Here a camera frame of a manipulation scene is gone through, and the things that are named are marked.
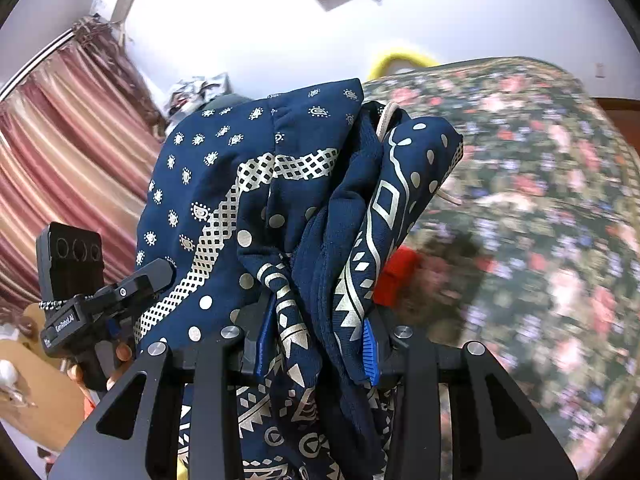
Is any navy patterned hoodie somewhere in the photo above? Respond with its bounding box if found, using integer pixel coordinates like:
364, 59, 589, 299
134, 79, 463, 479

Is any left hand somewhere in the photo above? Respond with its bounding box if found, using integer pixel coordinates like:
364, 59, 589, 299
66, 340, 134, 392

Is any striped pink curtain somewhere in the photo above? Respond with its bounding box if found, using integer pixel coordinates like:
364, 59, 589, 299
1, 18, 165, 312

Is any floral quilt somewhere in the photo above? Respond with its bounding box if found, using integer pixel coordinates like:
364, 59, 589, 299
364, 58, 639, 478

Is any red folded garment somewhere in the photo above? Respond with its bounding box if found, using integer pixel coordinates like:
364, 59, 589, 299
372, 246, 421, 308

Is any yellow hoop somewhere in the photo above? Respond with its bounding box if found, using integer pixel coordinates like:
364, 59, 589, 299
367, 51, 439, 80

